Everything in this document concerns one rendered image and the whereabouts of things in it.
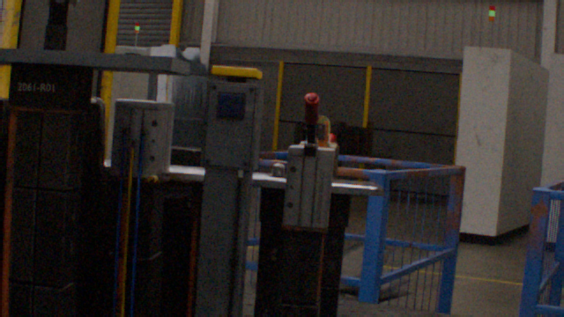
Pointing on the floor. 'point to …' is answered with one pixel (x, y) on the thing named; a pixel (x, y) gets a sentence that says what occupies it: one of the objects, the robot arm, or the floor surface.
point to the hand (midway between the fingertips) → (55, 40)
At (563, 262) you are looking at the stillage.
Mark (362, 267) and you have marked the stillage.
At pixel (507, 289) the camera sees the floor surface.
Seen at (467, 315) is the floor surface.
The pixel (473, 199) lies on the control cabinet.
